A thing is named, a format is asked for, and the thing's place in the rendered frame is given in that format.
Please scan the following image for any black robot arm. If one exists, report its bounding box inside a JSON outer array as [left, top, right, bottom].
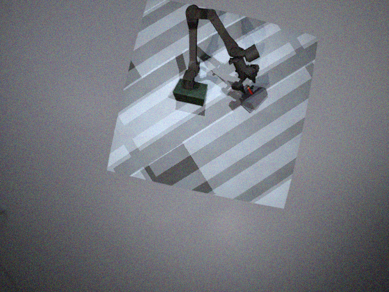
[[181, 4, 260, 91]]

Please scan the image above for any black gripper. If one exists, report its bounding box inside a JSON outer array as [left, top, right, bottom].
[[232, 64, 256, 94]]

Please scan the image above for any grey sloped panel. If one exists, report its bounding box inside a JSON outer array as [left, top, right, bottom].
[[240, 85, 268, 113]]

